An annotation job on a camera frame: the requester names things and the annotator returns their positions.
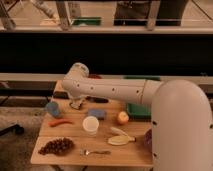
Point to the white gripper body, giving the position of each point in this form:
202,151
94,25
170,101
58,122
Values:
77,103

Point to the black eraser block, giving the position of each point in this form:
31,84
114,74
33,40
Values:
60,95

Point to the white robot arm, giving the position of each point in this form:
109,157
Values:
181,115

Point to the red bowl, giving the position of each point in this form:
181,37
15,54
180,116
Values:
95,76

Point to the purple bowl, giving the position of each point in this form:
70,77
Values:
148,140

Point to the blue plastic cup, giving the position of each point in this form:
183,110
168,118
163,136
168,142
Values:
53,109

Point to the white plastic cup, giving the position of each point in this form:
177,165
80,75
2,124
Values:
90,125

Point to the orange carrot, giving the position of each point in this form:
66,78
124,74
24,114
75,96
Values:
55,123

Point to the blue sponge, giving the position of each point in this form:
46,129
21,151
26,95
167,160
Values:
98,113

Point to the bunch of dark grapes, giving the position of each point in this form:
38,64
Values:
57,147

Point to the clear plastic wrapper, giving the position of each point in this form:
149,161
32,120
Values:
118,131

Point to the silver fork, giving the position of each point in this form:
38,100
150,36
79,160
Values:
88,152

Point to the red yellow apple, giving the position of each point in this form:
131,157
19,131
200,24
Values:
122,118

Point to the yellow banana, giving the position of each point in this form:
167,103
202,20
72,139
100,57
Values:
121,140

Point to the green plastic tray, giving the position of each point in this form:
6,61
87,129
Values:
137,111

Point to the green box behind glass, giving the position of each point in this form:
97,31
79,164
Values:
87,21

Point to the black handled tool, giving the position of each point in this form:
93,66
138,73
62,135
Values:
97,100

